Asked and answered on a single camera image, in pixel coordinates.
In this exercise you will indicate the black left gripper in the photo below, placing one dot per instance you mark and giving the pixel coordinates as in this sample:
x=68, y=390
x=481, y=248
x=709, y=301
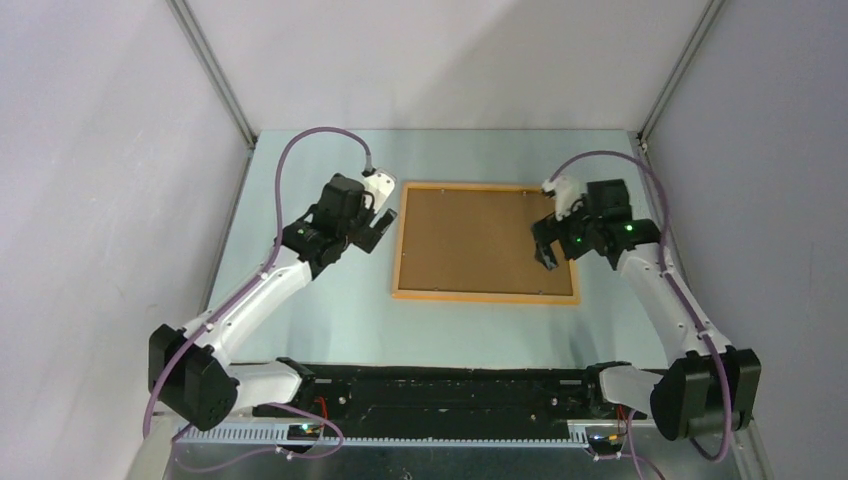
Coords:
x=367, y=236

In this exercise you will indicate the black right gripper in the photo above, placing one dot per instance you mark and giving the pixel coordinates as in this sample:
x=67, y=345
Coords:
x=578, y=210

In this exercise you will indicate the orange wooden picture frame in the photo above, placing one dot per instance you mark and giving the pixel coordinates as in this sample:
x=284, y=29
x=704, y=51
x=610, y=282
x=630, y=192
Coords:
x=484, y=298

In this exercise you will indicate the brown cardboard backing board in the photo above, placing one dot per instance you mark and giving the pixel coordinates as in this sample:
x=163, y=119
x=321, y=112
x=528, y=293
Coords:
x=477, y=242

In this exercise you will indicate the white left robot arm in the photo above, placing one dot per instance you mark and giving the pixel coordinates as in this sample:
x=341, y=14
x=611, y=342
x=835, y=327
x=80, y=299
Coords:
x=193, y=369

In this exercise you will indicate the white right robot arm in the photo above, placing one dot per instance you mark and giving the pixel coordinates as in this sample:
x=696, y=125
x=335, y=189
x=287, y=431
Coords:
x=709, y=386

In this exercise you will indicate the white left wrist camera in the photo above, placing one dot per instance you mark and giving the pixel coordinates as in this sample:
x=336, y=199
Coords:
x=380, y=184

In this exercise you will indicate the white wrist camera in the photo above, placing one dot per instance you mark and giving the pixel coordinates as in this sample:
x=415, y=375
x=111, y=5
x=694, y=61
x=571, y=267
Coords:
x=380, y=184
x=565, y=192

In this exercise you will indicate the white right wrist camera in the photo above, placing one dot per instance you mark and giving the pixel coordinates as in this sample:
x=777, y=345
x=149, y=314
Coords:
x=565, y=192

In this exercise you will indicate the aluminium front rail frame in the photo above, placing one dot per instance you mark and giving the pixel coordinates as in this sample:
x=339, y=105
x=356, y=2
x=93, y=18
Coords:
x=268, y=442

